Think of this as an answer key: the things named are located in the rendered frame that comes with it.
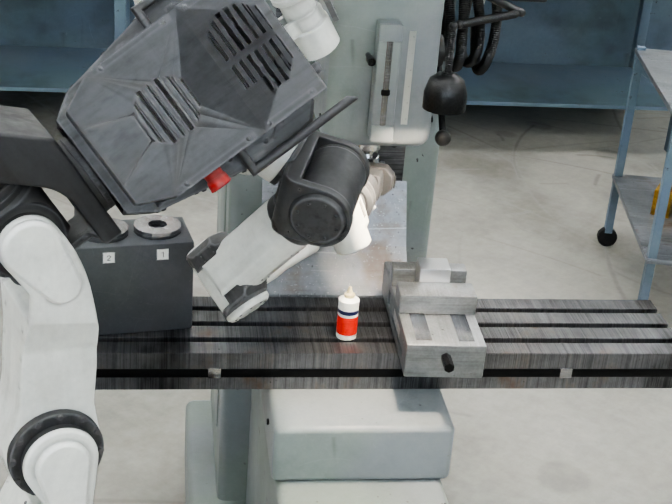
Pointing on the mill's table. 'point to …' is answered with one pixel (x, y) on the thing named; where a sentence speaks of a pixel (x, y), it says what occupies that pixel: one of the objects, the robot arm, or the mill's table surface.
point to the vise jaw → (436, 298)
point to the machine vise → (433, 331)
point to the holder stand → (141, 276)
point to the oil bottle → (347, 316)
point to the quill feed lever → (442, 115)
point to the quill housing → (334, 70)
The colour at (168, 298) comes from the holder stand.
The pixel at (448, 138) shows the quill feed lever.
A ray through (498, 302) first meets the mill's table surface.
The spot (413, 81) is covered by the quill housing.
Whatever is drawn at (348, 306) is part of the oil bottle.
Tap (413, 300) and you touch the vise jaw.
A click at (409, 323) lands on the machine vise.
